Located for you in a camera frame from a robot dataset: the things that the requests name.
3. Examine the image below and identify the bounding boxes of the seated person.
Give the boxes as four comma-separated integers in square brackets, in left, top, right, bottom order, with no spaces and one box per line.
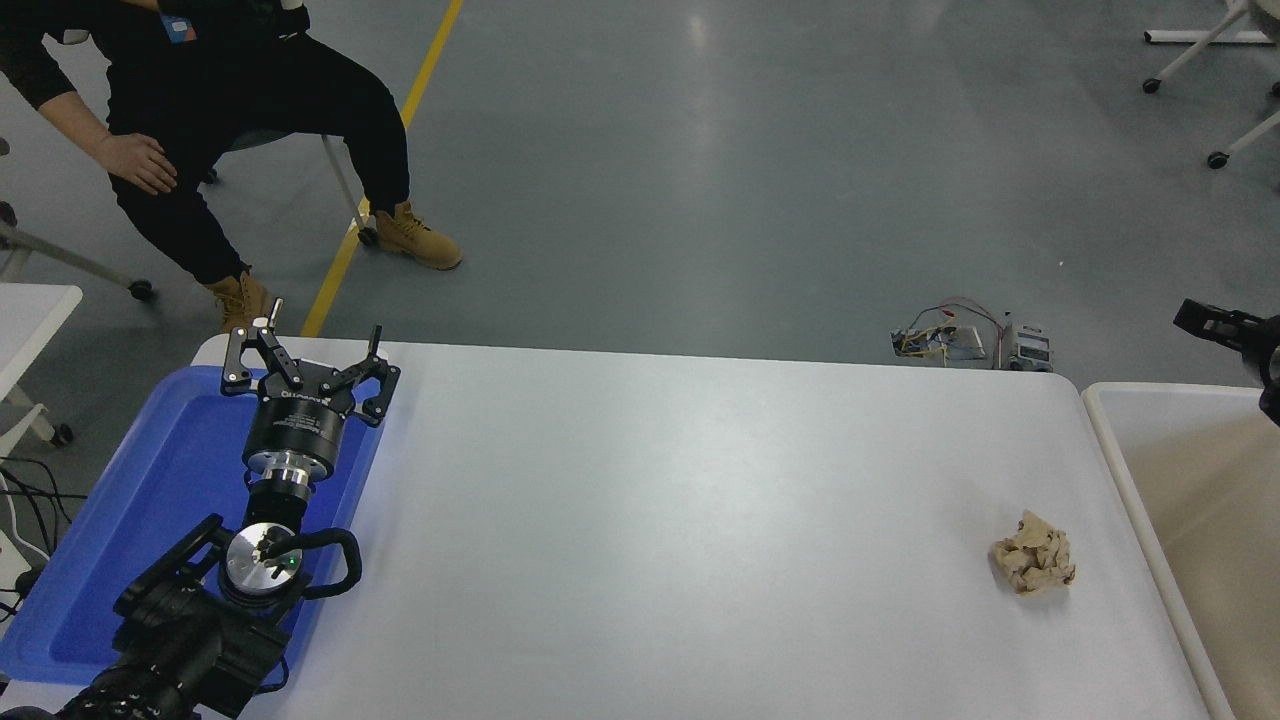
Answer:
[0,0,464,333]

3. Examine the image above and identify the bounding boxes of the small grey device box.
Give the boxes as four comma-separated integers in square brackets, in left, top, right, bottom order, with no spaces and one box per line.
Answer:
[1003,320,1054,373]

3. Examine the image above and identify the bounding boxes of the black floor cables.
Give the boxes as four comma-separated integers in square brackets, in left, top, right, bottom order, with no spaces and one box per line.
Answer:
[0,455,76,561]

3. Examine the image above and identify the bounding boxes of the small white side table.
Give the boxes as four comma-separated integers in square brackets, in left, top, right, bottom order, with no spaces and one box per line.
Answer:
[0,283,86,446]

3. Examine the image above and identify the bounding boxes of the stool with metal legs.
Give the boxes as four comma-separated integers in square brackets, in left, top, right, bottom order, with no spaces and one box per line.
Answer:
[205,125,381,246]

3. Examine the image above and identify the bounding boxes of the white power strip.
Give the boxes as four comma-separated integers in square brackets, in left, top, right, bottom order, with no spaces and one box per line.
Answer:
[0,527,36,601]

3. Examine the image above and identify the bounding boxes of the seated person's right hand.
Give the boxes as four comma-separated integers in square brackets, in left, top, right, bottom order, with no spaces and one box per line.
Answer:
[97,133,179,196]

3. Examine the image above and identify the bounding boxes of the grey chair base with caster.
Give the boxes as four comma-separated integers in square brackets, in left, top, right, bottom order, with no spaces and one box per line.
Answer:
[0,135,156,301]

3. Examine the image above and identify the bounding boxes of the blue plastic tray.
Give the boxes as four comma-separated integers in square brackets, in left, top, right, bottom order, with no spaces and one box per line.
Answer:
[0,365,391,686]

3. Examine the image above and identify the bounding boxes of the large pale bin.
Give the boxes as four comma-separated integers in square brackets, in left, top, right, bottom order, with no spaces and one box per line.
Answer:
[1082,382,1280,720]

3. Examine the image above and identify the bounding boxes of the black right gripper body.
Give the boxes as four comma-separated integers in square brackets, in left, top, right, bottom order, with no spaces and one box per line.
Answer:
[1258,312,1280,426]

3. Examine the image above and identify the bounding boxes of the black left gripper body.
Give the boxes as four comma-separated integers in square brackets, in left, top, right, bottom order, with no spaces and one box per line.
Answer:
[243,372,351,463]

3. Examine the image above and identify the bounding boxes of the crumpled tan paper ball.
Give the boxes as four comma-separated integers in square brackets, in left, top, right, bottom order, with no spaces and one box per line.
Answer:
[990,509,1078,595]

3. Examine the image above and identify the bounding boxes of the circuit board with coloured wires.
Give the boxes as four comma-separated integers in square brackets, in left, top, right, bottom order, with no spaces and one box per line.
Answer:
[892,298,1006,364]

